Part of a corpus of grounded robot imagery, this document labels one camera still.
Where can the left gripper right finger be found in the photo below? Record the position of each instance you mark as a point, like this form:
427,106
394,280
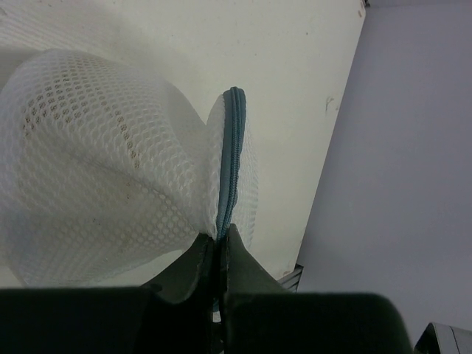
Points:
240,272

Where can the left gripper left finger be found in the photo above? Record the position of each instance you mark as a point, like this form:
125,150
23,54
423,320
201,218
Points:
178,282

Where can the white mesh laundry bag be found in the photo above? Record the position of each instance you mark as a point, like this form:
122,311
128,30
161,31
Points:
105,167

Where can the aluminium mounting rail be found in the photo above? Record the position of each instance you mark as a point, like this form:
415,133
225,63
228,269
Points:
291,280

